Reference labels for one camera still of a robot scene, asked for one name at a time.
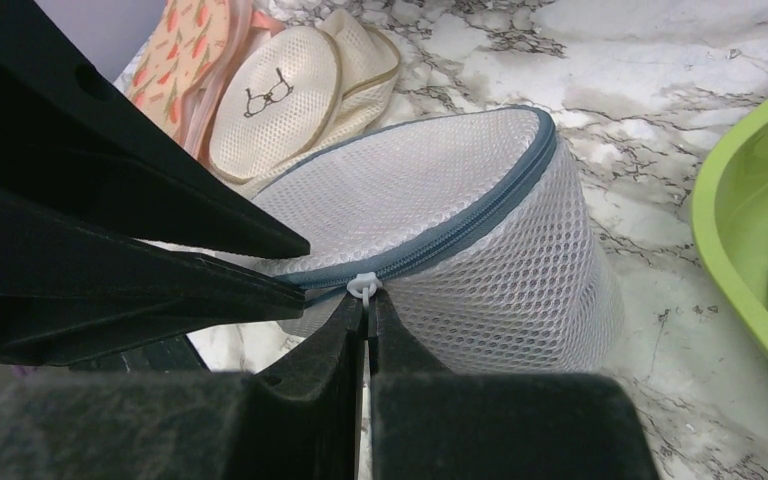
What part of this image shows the white mesh laundry bag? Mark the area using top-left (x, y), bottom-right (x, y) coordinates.
top-left (232, 106), bottom-right (624, 374)

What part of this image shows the cream mesh laundry bag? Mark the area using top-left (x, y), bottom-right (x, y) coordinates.
top-left (206, 9), bottom-right (401, 199)

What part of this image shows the floral pink laundry bag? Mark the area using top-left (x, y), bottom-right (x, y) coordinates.
top-left (125, 0), bottom-right (285, 163)

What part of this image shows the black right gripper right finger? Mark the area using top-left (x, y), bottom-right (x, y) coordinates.
top-left (368, 291), bottom-right (658, 479)

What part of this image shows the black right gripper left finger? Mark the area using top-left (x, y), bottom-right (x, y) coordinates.
top-left (0, 296), bottom-right (365, 479)

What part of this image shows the green plastic basin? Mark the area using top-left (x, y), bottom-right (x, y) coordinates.
top-left (691, 99), bottom-right (768, 360)

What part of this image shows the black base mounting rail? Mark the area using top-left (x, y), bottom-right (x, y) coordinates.
top-left (69, 335), bottom-right (208, 372)

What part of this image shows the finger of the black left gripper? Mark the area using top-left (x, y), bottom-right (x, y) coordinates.
top-left (0, 1), bottom-right (310, 259)
top-left (0, 188), bottom-right (305, 366)

